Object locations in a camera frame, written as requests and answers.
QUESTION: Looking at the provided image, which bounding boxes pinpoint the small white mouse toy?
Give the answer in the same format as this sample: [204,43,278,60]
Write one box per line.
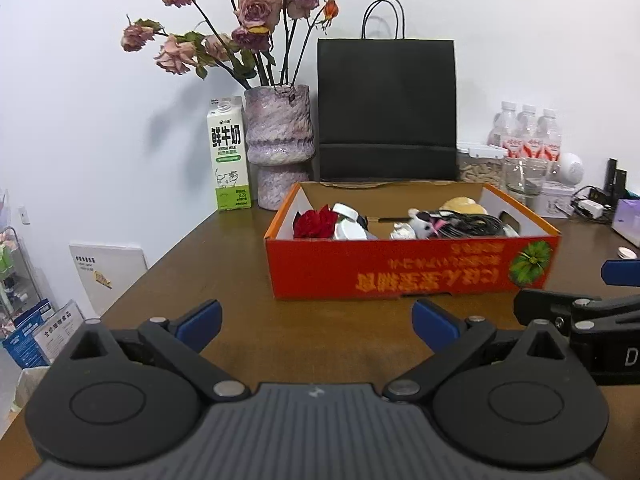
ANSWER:
[408,208,448,240]

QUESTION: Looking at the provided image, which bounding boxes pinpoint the silver round coin tin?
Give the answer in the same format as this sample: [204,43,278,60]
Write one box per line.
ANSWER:
[617,247,638,260]

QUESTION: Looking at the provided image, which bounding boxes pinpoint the white charger with cables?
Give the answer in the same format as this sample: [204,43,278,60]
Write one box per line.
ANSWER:
[570,185,614,223]

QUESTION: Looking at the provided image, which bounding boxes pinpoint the white booklet against wall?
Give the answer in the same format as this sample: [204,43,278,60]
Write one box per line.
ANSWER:
[70,243,148,318]

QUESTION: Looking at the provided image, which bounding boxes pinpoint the left water bottle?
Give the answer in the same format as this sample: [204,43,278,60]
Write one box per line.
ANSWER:
[487,101,522,158]

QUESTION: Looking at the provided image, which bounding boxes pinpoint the white floral tin box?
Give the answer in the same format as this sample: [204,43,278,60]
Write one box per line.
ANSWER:
[526,182,576,219]

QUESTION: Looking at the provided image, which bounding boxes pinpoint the water bottle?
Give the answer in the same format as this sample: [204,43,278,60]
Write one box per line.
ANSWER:
[537,108,562,162]
[487,101,522,158]
[518,104,542,158]

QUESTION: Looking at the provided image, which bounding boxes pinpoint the wire rack with items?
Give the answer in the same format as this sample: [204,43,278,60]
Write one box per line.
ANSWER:
[0,188,42,340]

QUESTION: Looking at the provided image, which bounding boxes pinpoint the black coiled cable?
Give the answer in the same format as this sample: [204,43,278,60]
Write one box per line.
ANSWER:
[434,211,507,240]

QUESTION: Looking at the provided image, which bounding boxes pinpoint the empty clear glass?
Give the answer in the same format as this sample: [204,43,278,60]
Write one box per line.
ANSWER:
[503,158,548,206]

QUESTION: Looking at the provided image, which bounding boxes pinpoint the white green milk carton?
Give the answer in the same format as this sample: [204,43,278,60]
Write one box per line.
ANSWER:
[207,96,252,210]

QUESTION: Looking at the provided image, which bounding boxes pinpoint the dried pink rose bouquet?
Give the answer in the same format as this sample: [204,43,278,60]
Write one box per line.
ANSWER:
[119,0,341,90]

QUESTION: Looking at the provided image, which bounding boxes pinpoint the yellow white plush toy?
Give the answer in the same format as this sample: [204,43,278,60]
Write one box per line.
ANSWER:
[439,196,487,214]

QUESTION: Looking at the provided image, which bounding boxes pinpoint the white round speaker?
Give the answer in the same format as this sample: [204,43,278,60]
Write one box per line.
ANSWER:
[553,153,585,186]

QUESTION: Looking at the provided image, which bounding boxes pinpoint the red orange cardboard box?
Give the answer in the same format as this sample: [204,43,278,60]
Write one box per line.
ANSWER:
[265,181,561,300]

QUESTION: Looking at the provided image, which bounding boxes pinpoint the clear container with pellets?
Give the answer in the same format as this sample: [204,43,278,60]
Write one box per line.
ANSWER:
[457,142,508,188]

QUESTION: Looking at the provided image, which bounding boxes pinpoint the red artificial rose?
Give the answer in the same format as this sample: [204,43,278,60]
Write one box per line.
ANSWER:
[293,205,338,240]

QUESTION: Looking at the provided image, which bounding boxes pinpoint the blue white leaflets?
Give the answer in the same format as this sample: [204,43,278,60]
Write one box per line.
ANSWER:
[2,299,85,370]

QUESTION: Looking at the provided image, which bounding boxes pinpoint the black paper shopping bag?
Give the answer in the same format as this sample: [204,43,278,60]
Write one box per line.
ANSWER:
[317,0,458,182]

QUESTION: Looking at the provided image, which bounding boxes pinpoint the white lidded plastic jar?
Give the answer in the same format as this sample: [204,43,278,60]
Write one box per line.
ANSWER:
[332,203,376,240]

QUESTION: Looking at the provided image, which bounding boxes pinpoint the middle water bottle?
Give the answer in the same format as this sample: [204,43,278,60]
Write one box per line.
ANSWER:
[518,104,542,158]

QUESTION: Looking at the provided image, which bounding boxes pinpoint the right water bottle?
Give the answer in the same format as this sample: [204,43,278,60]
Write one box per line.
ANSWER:
[537,108,562,162]

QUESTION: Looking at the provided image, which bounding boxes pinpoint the purple ceramic vase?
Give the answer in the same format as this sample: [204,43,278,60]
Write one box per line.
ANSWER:
[244,84,316,210]

